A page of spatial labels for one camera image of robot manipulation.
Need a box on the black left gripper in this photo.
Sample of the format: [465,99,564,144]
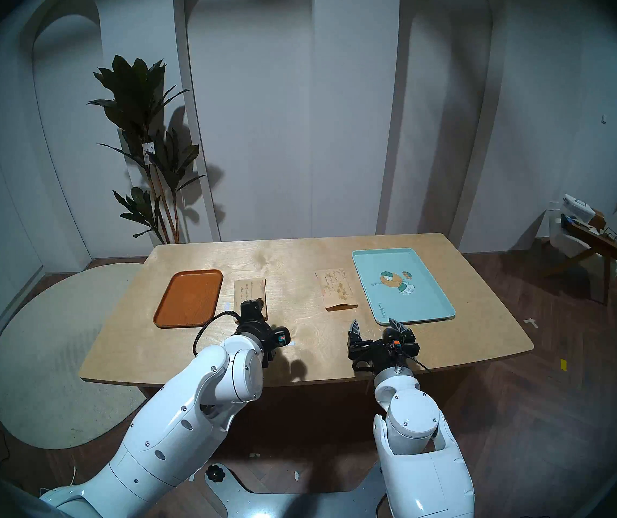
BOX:
[236,299,291,367]

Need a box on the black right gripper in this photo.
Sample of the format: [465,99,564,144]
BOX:
[347,318,420,374]

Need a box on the plain kraft envelope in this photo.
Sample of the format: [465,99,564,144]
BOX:
[234,278,269,321]

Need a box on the kraft envelope with floral print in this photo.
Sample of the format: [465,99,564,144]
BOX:
[315,268,358,311]

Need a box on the teal tray with print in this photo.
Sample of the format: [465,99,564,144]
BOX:
[352,248,456,326]

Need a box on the orange rectangular tray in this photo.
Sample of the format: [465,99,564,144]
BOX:
[153,269,224,329]

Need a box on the light wooden table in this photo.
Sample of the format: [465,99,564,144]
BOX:
[78,233,534,389]

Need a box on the round beige rug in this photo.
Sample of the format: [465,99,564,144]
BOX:
[0,263,150,450]

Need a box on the tall dark green plant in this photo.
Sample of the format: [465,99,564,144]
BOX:
[87,54,208,245]

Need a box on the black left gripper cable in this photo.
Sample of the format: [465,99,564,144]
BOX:
[193,310,242,357]

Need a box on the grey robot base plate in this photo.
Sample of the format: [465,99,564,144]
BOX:
[204,463,387,518]

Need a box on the white box with handle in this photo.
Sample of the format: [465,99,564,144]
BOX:
[563,194,596,221]

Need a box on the white floor cable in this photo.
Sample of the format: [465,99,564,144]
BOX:
[39,465,78,493]

